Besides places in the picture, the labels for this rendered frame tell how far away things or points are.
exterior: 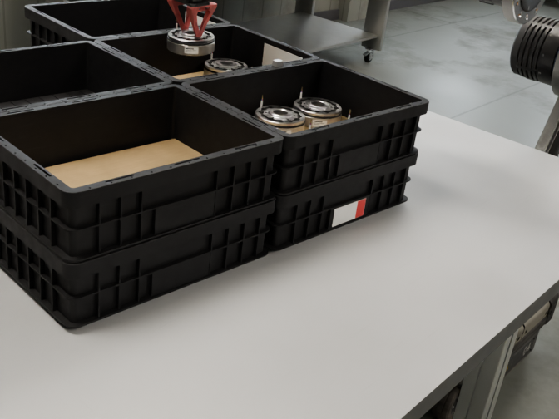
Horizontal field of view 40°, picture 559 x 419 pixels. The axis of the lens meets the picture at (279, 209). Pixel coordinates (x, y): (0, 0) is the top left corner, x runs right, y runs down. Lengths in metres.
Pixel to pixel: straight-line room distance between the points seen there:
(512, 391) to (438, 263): 0.99
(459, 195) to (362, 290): 0.49
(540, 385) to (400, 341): 1.26
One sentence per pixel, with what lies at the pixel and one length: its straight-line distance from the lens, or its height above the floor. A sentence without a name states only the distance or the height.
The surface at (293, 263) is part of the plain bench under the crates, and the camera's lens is 1.36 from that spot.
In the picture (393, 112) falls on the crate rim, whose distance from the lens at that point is 1.46.
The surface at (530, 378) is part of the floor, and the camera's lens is 2.45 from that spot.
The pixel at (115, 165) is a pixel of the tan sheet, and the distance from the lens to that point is 1.35.
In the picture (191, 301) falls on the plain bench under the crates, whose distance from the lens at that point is 1.23.
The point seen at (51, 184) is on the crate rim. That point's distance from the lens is 1.06.
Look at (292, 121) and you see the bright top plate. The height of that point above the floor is 0.86.
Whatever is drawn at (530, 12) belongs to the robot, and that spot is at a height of 1.06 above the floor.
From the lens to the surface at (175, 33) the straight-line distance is 1.75.
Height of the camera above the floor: 1.40
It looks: 27 degrees down
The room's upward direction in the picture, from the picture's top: 7 degrees clockwise
